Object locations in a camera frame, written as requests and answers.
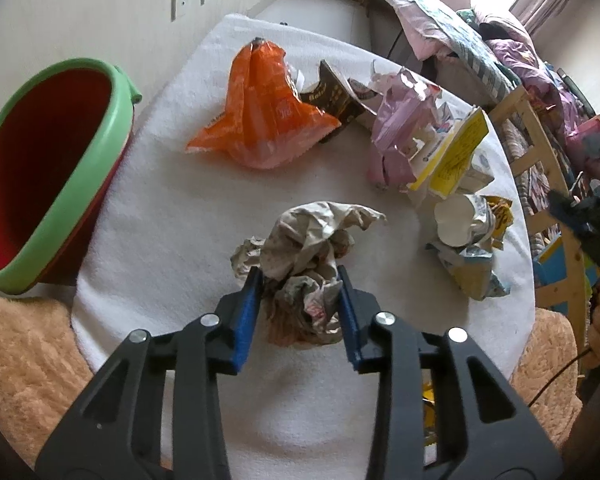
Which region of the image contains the pink bed sheet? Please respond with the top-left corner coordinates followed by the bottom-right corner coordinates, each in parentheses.
top-left (375, 0), bottom-right (481, 61)

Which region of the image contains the yellow snack wrapper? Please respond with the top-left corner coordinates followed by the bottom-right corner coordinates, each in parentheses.
top-left (485, 195), bottom-right (515, 251)

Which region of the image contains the newspaper ball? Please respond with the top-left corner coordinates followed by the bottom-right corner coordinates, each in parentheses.
top-left (230, 201), bottom-right (388, 347)

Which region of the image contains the plaid bed cover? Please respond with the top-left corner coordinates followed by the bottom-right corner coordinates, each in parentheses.
top-left (440, 10), bottom-right (516, 106)

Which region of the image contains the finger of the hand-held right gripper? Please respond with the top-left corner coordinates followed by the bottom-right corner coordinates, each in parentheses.
top-left (547, 189), bottom-right (588, 233)

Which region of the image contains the orange plastic snack bag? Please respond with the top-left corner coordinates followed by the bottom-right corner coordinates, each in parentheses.
top-left (186, 37), bottom-right (342, 170)

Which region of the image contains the black cable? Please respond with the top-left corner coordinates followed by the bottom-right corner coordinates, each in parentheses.
top-left (526, 347), bottom-right (593, 407)

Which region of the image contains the blue box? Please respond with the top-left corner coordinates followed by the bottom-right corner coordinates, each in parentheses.
top-left (532, 237), bottom-right (600, 301)

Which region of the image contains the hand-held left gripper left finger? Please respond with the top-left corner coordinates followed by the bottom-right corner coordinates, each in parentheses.
top-left (35, 266), bottom-right (266, 480)

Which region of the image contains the white towel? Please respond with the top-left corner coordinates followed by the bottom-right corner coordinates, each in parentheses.
top-left (71, 12), bottom-right (537, 480)

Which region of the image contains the crushed white paper cup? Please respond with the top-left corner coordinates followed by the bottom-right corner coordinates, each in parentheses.
top-left (432, 192), bottom-right (496, 248)

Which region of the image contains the pink plastic wrapper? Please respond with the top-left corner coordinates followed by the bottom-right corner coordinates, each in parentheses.
top-left (367, 67), bottom-right (443, 191)

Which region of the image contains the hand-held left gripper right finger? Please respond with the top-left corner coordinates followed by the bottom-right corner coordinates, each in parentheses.
top-left (336, 264), bottom-right (565, 480)

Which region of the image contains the wooden chair frame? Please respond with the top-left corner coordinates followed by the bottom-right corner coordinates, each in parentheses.
top-left (487, 85), bottom-right (600, 371)

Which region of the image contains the yellow and white flattened carton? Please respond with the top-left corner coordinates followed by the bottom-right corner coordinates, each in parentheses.
top-left (407, 105), bottom-right (496, 201)

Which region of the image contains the small yellow wrapper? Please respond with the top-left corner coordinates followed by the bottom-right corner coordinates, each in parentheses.
top-left (421, 380), bottom-right (438, 446)

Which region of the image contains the blue silver snack wrapper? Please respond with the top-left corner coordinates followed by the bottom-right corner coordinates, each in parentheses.
top-left (425, 242), bottom-right (512, 302)

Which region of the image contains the beige plush rug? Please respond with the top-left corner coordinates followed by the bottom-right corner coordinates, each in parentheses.
top-left (0, 296), bottom-right (583, 480)

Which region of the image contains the purple blanket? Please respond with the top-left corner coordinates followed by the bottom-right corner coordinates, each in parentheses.
top-left (472, 7), bottom-right (571, 111)

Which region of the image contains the red bucket with green rim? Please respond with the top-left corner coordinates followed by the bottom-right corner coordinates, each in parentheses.
top-left (0, 58), bottom-right (143, 295)

